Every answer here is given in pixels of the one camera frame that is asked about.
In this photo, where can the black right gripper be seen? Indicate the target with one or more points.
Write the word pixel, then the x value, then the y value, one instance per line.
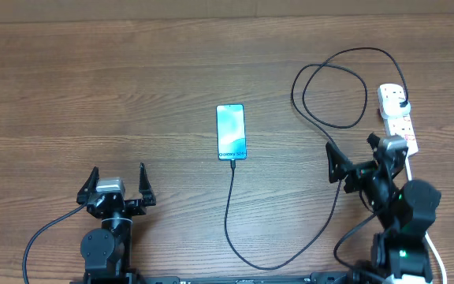
pixel 339 170

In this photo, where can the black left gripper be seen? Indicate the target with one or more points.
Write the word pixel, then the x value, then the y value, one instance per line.
pixel 138 207

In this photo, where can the blue Samsung Galaxy smartphone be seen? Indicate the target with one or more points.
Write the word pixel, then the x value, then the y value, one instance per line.
pixel 232 144

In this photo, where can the white power extension strip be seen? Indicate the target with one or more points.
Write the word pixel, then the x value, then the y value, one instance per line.
pixel 396 118

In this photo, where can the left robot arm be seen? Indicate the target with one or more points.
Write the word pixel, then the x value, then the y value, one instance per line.
pixel 107 250

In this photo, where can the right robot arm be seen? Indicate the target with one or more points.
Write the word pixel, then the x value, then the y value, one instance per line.
pixel 399 253

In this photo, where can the white USB charger plug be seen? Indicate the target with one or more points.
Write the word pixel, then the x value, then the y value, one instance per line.
pixel 391 109

